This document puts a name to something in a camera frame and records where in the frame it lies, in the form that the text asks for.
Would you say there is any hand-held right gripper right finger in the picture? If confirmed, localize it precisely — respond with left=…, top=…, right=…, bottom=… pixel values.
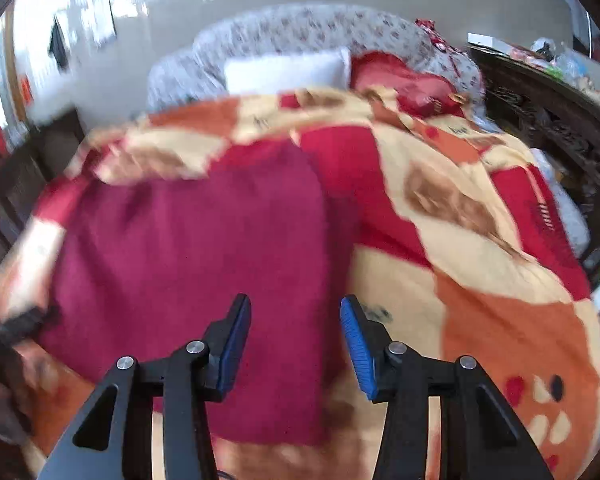
left=340, top=295, right=556, bottom=480

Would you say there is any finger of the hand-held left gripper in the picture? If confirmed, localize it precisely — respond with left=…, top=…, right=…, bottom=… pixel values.
left=0, top=306, right=61, bottom=338

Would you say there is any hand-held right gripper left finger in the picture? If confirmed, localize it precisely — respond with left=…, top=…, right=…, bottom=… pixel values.
left=40, top=293, right=252, bottom=480

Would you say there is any maroon shirt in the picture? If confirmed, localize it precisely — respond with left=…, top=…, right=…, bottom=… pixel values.
left=37, top=140, right=361, bottom=448

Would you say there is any dark wooden sideboard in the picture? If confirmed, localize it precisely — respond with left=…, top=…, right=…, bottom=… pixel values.
left=0, top=110, right=86, bottom=281

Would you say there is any red orange printed blanket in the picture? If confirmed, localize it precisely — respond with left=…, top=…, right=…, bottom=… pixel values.
left=0, top=85, right=600, bottom=480

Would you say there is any floral bedsheet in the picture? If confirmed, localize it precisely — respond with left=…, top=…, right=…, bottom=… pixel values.
left=530, top=150, right=591, bottom=256

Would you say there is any red frilled pillow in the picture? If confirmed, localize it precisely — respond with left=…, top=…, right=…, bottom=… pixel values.
left=350, top=51, right=468, bottom=118

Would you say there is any white pillow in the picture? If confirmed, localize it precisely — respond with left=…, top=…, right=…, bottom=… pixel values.
left=223, top=49, right=352, bottom=96

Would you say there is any dark hanging cloth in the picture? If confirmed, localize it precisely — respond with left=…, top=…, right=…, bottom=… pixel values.
left=49, top=12, right=70, bottom=70

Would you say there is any carved dark wooden cabinet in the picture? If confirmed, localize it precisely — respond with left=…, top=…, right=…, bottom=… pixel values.
left=467, top=45, right=600, bottom=271

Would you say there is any flat white box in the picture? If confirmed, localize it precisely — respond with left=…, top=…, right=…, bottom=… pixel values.
left=467, top=32, right=511, bottom=53

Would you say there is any pile of plastic bags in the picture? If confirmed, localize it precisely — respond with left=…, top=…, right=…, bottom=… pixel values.
left=510, top=37, right=600, bottom=116

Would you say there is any eye chart wall poster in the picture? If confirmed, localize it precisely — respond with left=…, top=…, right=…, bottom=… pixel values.
left=87, top=0, right=118, bottom=43

